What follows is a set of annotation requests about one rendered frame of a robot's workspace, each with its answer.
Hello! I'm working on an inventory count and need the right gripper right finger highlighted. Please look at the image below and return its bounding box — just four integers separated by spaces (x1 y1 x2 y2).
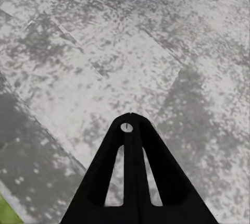
131 113 219 224

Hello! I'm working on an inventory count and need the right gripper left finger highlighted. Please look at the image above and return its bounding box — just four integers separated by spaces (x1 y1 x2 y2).
60 113 139 224

